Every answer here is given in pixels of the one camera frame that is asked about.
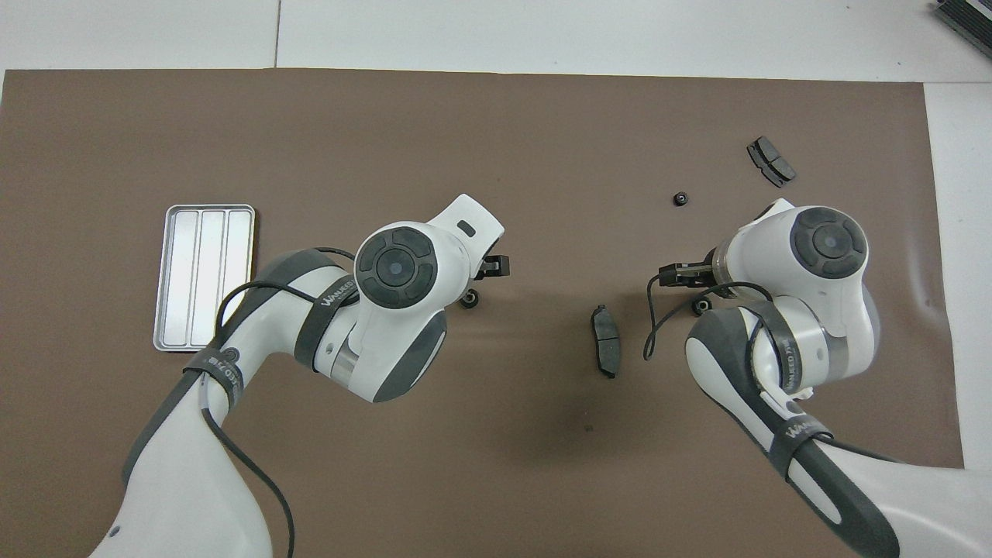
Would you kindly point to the dark grey brake pad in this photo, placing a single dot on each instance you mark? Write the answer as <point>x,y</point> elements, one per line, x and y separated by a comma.
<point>606,341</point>
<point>771,161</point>

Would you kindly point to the silver metal tray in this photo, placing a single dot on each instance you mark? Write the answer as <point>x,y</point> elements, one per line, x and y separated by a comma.
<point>201,263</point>

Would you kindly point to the brown table mat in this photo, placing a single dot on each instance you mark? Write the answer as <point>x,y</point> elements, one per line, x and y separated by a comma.
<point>504,139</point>

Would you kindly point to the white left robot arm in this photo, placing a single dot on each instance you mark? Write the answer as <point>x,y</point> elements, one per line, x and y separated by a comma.
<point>178,480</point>

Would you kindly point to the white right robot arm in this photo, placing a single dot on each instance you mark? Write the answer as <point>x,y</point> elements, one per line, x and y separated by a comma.
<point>914,504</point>

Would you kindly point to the dark grey ribbed device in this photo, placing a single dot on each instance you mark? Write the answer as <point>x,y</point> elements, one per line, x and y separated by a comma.
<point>969,19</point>

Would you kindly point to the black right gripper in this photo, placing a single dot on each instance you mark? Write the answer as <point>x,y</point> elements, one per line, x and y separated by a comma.
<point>697,275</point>

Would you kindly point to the small black bearing gear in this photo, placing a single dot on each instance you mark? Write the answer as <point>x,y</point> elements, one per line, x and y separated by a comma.
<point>680,199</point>

